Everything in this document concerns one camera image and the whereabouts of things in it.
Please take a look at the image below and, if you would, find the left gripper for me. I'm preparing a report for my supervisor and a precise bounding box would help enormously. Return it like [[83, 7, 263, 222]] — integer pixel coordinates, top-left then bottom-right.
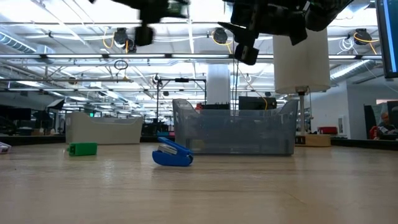
[[111, 0, 190, 25]]

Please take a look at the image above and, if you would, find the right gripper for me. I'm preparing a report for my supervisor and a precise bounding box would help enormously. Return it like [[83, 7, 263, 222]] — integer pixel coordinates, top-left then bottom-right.
[[217, 0, 312, 47]]

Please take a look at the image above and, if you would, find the blue mini stapler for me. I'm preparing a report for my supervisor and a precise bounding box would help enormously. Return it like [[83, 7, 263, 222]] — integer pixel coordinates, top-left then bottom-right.
[[152, 136, 195, 167]]

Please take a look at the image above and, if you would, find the green mini stapler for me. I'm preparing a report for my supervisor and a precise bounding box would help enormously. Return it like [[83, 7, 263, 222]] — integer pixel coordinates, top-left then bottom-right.
[[66, 142, 98, 157]]

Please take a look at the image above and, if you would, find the white shade table lamp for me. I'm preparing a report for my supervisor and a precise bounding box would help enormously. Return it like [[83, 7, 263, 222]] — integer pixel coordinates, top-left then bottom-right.
[[272, 29, 332, 147]]

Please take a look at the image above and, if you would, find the black equipment case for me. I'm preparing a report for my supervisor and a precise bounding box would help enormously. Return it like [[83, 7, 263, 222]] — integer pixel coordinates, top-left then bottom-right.
[[238, 96, 277, 110]]

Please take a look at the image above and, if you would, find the black power strip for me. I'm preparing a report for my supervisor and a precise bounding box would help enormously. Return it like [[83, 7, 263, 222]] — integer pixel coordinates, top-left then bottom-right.
[[201, 102, 231, 110]]

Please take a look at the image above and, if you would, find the smoked transparent plastic bin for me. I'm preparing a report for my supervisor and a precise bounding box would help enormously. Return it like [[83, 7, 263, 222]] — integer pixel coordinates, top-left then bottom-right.
[[172, 98, 299, 156]]

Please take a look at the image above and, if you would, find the red storage box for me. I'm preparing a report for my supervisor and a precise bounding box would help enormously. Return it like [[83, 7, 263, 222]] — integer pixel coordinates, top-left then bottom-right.
[[317, 126, 338, 135]]

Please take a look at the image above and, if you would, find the black computer monitor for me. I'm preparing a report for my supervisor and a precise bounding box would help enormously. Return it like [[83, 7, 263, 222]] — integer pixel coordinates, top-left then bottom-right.
[[374, 0, 398, 79]]

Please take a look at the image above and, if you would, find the light grey plastic bin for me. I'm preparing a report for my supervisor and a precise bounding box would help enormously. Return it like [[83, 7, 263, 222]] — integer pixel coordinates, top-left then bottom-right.
[[64, 111, 144, 145]]

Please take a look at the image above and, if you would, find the person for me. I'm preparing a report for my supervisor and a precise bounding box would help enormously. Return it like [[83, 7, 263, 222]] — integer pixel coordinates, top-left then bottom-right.
[[369, 111, 398, 140]]

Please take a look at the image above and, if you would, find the background computer monitor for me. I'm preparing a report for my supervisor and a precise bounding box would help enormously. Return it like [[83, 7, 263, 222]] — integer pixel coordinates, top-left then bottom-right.
[[8, 108, 32, 121]]

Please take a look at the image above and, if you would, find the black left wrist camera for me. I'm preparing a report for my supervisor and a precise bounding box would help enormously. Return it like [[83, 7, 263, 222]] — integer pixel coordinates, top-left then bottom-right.
[[134, 26, 155, 47]]

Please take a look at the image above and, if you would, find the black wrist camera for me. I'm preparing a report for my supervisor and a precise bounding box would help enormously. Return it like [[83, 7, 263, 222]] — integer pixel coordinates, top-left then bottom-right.
[[134, 26, 155, 47], [233, 43, 260, 66]]

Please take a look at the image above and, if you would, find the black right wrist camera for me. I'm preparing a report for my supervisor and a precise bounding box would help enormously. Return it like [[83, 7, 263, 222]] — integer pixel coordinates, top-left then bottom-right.
[[233, 43, 260, 66]]

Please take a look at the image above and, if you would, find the ceiling cable reel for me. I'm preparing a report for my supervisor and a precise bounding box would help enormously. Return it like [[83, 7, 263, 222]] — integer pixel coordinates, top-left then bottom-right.
[[353, 28, 381, 55], [113, 27, 137, 54], [212, 27, 233, 54]]

